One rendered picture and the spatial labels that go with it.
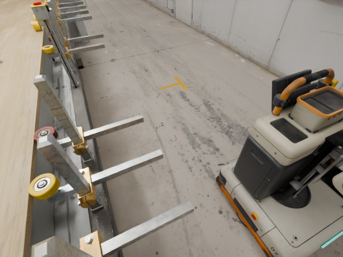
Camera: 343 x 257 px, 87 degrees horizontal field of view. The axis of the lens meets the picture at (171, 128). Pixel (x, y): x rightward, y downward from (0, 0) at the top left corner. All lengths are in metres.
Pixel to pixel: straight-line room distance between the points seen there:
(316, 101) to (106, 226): 1.05
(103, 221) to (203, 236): 0.85
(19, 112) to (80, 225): 0.59
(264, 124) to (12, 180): 1.04
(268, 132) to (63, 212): 1.00
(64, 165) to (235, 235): 1.24
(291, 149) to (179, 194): 0.95
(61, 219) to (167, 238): 0.76
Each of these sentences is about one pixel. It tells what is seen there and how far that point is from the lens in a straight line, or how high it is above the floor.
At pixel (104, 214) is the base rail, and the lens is 0.83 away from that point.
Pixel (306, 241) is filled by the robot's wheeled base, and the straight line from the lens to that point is 1.38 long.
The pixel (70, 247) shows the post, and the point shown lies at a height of 1.04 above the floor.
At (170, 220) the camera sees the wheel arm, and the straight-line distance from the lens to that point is 0.61.
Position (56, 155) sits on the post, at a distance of 0.55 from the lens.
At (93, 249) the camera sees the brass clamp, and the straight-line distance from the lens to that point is 0.62.
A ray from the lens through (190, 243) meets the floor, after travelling 1.47.
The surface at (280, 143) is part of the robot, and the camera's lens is 0.94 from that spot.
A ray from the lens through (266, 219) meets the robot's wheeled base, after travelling 1.32.
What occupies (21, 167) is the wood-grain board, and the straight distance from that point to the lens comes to 0.84.
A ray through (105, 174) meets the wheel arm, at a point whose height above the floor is 0.83.
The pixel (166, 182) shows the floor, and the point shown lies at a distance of 1.62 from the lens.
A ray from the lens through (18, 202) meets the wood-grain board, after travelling 0.75.
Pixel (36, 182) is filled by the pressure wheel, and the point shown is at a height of 0.91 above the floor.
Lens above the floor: 1.44
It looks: 46 degrees down
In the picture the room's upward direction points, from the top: 2 degrees counter-clockwise
